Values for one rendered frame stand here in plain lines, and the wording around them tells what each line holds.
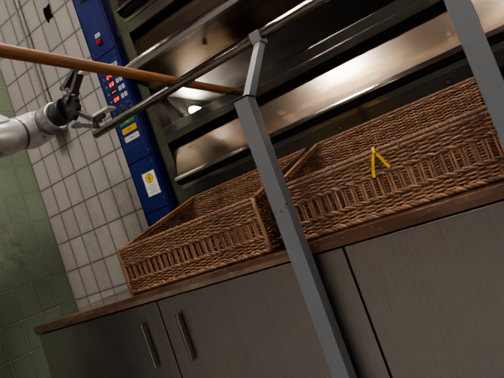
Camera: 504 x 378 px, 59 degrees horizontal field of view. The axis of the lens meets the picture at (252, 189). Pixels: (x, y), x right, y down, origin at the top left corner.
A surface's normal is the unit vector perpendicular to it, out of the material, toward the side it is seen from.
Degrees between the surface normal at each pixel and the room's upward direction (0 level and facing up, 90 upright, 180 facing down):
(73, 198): 90
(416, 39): 70
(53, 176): 90
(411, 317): 90
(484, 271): 90
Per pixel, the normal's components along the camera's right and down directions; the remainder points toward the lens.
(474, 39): -0.48, 0.11
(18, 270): 0.81, -0.33
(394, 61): -0.57, -0.22
